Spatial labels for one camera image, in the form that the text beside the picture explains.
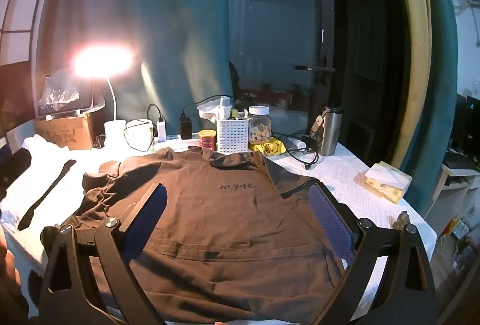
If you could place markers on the white perforated basket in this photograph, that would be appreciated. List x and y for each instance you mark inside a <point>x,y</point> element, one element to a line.
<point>233,135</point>

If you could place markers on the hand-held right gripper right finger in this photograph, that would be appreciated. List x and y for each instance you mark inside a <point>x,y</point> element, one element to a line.
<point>330,220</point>

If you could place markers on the dark window frame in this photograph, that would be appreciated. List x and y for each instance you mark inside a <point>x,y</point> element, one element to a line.
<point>324,29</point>

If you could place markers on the white desk lamp base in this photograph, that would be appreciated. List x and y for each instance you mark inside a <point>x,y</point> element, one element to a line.
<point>114,134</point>

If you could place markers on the brown printed t-shirt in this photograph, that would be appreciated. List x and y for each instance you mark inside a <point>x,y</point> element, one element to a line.
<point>225,220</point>

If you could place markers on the white textured table cover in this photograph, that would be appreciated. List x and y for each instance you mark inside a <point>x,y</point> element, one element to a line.
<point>337,175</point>

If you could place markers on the clear jar with white lid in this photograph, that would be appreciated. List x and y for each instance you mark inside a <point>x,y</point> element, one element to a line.
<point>259,126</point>

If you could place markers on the white tube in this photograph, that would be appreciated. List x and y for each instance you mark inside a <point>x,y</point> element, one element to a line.
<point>225,105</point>

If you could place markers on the cardboard box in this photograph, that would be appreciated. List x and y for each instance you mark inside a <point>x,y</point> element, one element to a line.
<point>63,132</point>

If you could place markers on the white side table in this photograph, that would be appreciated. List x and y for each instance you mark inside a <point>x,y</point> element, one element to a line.
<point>457,179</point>

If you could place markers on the white mug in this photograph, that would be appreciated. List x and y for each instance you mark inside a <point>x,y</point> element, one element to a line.
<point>140,132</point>

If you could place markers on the yellow snack packet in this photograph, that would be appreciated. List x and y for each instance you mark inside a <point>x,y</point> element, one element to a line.
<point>268,148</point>

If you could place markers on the wooden tag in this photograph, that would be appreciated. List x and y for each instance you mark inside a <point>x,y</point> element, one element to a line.
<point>318,122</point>

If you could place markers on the person's left hand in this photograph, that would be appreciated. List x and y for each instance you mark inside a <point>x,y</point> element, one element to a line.
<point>7,268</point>

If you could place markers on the dark object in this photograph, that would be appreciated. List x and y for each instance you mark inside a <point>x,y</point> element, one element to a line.
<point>15,165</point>

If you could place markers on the steel tumbler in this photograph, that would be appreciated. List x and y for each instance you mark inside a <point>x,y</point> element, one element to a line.
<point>330,132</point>

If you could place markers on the yellow curtain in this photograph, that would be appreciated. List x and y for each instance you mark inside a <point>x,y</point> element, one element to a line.
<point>408,47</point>

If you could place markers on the red jar yellow lid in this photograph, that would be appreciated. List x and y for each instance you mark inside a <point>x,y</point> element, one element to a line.
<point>207,139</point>

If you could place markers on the teal curtain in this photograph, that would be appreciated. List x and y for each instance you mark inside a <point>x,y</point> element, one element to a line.
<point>150,29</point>
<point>437,85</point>

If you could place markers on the clear plastic bag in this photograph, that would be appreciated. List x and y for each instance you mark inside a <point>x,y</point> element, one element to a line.
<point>63,92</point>

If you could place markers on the black computer case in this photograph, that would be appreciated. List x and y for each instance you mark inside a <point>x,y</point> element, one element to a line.
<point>467,122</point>

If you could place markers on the white garment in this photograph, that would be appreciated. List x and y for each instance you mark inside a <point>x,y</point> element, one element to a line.
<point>41,160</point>

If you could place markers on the yellow tissue box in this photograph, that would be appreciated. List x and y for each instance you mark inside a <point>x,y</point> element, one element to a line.
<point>386,179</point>

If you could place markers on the white charger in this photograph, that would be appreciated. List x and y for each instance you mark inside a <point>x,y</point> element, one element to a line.
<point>161,130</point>

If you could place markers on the white tissue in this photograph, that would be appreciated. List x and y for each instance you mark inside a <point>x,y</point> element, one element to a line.
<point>208,110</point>

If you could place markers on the black fabric strip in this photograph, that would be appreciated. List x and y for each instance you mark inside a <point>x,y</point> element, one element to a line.
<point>48,190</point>

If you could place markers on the white power strip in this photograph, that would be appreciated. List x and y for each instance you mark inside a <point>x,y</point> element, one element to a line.
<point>176,139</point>

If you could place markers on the black power adapter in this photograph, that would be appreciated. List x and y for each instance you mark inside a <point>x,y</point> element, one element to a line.
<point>185,128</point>

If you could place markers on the small black clips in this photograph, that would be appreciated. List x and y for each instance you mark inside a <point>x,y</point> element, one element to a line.
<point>99,141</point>

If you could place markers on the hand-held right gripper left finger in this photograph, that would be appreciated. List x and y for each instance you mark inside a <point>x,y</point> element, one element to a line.
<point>150,212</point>

